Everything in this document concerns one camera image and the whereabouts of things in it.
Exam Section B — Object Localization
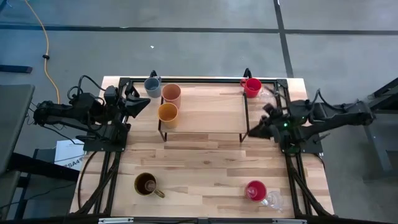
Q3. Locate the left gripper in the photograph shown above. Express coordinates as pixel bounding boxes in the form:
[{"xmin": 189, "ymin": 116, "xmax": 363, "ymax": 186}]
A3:
[{"xmin": 116, "ymin": 89, "xmax": 152, "ymax": 124}]

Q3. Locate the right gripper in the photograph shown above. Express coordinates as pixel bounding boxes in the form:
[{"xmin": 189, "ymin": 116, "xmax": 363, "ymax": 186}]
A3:
[{"xmin": 248, "ymin": 105, "xmax": 292, "ymax": 141}]

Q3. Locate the grey mug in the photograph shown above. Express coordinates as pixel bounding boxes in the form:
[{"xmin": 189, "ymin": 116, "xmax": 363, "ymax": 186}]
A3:
[{"xmin": 143, "ymin": 76, "xmax": 163, "ymax": 99}]

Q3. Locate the yellow tall cup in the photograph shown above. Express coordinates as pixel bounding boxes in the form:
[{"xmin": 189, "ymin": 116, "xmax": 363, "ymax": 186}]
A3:
[{"xmin": 157, "ymin": 102, "xmax": 180, "ymax": 129}]

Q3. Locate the terracotta tall cup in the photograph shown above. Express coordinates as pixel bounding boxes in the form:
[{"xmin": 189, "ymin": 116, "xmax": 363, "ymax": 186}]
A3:
[{"xmin": 161, "ymin": 83, "xmax": 182, "ymax": 109}]

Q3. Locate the clear glass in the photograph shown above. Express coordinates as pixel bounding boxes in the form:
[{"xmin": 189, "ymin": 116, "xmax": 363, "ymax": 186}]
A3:
[
  {"xmin": 261, "ymin": 190, "xmax": 284, "ymax": 213},
  {"xmin": 259, "ymin": 86, "xmax": 277, "ymax": 105}
]

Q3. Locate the red mug with handle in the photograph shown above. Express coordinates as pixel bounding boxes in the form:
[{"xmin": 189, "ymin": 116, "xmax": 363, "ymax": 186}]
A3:
[{"xmin": 239, "ymin": 77, "xmax": 263, "ymax": 99}]

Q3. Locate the red ribbed cup white label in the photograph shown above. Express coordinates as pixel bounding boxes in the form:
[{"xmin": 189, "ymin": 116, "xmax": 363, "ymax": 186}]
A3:
[{"xmin": 244, "ymin": 180, "xmax": 268, "ymax": 203}]

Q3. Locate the dark green glazed mug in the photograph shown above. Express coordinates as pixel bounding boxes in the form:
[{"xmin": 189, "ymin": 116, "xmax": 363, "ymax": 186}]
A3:
[{"xmin": 134, "ymin": 172, "xmax": 166, "ymax": 199}]

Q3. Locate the white printed paper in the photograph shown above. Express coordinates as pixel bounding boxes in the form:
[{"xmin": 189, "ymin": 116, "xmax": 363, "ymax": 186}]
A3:
[{"xmin": 54, "ymin": 139, "xmax": 85, "ymax": 172}]

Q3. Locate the black metal beam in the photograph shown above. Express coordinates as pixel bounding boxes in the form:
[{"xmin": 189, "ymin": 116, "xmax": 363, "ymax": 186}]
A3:
[{"xmin": 7, "ymin": 148, "xmax": 81, "ymax": 183}]

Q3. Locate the grey metal stand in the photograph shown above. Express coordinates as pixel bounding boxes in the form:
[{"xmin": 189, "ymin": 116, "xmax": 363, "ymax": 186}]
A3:
[{"xmin": 362, "ymin": 77, "xmax": 398, "ymax": 181}]

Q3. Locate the grey desk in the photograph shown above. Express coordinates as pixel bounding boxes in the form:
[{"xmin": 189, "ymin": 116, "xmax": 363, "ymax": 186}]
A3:
[{"xmin": 0, "ymin": 83, "xmax": 35, "ymax": 175}]

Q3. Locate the black flat floor bar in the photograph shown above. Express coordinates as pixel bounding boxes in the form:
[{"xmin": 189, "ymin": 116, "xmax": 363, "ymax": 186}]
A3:
[{"xmin": 0, "ymin": 64, "xmax": 34, "ymax": 75}]

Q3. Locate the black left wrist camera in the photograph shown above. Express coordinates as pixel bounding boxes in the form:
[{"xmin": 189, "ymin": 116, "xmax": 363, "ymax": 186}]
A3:
[{"xmin": 104, "ymin": 85, "xmax": 119, "ymax": 106}]

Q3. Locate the wooden shelf black metal frame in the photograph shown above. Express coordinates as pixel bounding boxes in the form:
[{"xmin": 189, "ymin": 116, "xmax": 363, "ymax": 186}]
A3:
[{"xmin": 157, "ymin": 88, "xmax": 251, "ymax": 143}]

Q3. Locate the yellow cable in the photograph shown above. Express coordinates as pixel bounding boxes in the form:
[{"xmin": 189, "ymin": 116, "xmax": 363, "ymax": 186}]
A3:
[{"xmin": 24, "ymin": 0, "xmax": 60, "ymax": 105}]

